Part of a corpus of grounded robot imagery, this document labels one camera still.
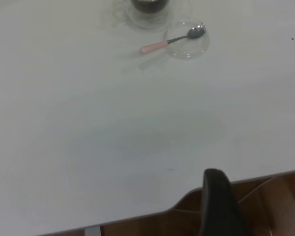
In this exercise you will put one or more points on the small clear glass dish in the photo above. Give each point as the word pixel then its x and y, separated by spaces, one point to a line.
pixel 186 50

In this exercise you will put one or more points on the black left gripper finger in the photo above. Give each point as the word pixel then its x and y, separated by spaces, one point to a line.
pixel 218 209

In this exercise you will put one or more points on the grey table leg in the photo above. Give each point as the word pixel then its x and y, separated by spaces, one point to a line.
pixel 93 231

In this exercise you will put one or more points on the brown cardboard box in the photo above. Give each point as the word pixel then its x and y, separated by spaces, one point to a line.
pixel 273 209

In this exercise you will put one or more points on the clear double-wall glass cup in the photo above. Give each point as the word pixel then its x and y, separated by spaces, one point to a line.
pixel 147 20

